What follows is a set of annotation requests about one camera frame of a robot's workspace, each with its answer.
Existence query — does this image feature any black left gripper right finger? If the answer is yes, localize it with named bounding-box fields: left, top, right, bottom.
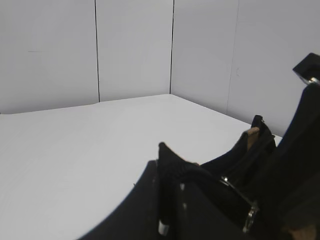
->
left=292, top=52, right=320, bottom=85

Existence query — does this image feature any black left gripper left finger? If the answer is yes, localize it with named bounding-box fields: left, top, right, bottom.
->
left=157, top=142, right=187, bottom=235

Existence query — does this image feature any black tote bag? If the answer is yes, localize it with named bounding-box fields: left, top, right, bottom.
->
left=83, top=83, right=320, bottom=240

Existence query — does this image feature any tan rear bag handle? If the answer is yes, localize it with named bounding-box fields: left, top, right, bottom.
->
left=244, top=127, right=260, bottom=151

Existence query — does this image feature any metal zipper pull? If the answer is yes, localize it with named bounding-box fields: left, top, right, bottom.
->
left=220, top=176, right=260, bottom=234

